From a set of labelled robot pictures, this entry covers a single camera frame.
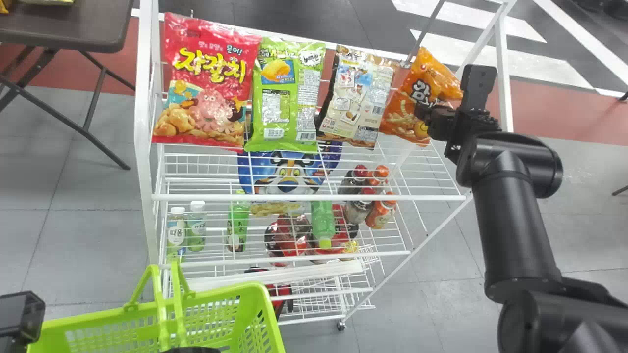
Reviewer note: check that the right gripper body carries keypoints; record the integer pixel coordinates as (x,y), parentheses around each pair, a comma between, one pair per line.
(440,123)

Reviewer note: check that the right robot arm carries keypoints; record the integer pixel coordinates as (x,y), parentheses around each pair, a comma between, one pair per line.
(510,220)

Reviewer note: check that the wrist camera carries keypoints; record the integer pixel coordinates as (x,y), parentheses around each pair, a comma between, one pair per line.
(18,316)
(478,83)

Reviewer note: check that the blue cereal bag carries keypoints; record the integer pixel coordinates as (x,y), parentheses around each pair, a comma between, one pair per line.
(289,171)

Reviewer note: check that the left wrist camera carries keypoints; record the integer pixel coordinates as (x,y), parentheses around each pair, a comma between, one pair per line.
(18,316)

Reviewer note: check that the orange bottle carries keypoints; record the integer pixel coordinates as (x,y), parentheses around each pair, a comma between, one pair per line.
(380,213)
(380,175)

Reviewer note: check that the green bottle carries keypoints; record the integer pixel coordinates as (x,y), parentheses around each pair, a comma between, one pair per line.
(322,220)
(238,223)

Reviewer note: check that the orange snack packet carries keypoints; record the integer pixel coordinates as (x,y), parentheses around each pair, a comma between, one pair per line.
(431,78)

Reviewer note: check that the beige snack packet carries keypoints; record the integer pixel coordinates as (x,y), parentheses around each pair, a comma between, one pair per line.
(355,98)

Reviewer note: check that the yellow snack packet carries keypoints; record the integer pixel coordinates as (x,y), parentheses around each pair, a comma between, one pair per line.
(274,208)

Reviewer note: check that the green snack packet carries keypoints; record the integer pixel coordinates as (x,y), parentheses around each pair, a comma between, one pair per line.
(287,98)

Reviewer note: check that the dark side table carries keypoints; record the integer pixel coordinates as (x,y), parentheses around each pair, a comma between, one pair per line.
(64,24)

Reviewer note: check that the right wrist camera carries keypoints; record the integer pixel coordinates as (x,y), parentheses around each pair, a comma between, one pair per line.
(478,83)

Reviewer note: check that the dark bottle with red cap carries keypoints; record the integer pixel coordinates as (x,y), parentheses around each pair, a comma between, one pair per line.
(354,179)
(358,208)

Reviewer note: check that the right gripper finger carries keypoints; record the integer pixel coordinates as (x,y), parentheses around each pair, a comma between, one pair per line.
(421,112)

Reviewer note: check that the white bottle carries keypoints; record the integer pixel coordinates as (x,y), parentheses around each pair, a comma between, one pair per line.
(196,225)
(175,233)

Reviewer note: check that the red snack packet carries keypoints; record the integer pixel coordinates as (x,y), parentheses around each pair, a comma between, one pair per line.
(206,83)

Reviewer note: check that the green basket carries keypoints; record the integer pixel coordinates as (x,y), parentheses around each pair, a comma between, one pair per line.
(225,318)

